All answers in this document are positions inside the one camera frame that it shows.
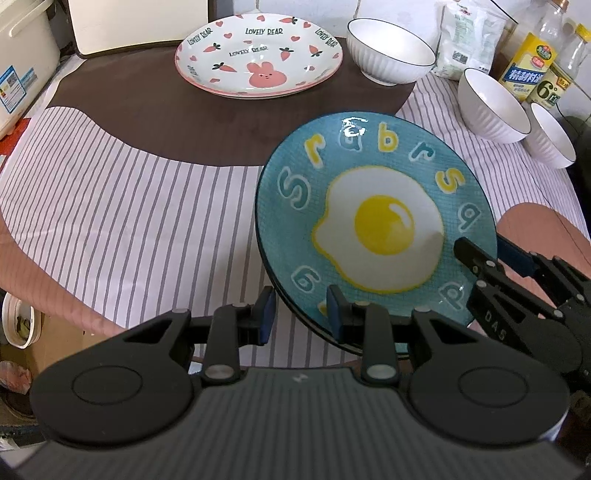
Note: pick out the pink rabbit print plate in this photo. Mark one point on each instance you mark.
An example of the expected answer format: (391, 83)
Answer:
(258, 50)
(258, 95)

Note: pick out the cardboard box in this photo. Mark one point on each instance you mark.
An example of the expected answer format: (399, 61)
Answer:
(60, 346)

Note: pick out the white plastic storage box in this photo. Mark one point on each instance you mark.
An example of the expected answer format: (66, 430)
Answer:
(23, 55)

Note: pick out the clear vinegar bottle yellow cap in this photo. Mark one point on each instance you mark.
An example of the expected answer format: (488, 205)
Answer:
(554, 87)

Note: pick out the white plastic packet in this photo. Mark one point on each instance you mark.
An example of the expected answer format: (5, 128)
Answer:
(461, 41)

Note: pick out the white ribbed bowl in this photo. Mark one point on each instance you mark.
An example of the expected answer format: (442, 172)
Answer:
(549, 138)
(388, 50)
(494, 106)

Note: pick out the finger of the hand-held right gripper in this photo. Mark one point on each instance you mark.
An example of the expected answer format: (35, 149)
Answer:
(515, 256)
(475, 258)

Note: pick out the yellow label glass bottle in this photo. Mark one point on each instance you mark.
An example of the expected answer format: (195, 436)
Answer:
(526, 64)

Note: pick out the white plastic cup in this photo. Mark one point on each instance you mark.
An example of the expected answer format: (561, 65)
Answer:
(18, 321)

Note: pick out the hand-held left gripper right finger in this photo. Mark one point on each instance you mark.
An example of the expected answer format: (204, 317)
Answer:
(333, 314)

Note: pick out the striped brown table cloth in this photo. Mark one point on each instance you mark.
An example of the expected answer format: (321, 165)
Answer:
(138, 207)

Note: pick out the white cutting board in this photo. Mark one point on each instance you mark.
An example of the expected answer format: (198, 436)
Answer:
(138, 27)

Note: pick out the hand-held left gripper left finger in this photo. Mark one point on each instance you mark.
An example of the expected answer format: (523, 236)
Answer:
(265, 318)

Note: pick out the blue fried egg plate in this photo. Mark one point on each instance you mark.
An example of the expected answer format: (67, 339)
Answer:
(285, 300)
(383, 221)

